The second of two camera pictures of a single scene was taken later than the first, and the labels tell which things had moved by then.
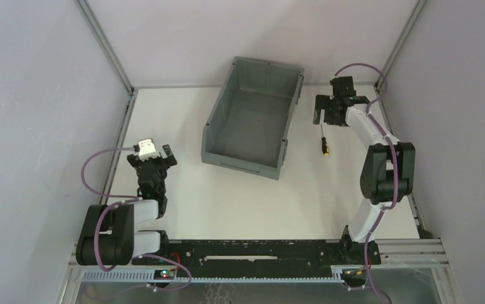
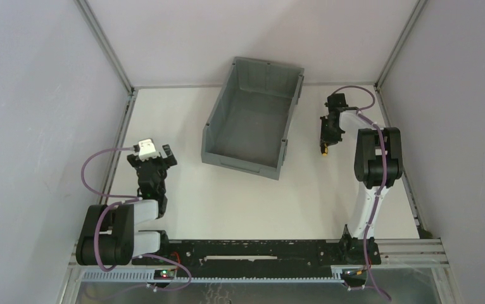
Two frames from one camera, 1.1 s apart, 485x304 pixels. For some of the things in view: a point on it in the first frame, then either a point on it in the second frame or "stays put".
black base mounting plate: [271, 254] stays put
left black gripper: [151, 161] stays put
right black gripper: [326, 111] → [330, 130]
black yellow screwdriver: [325, 148] stays put
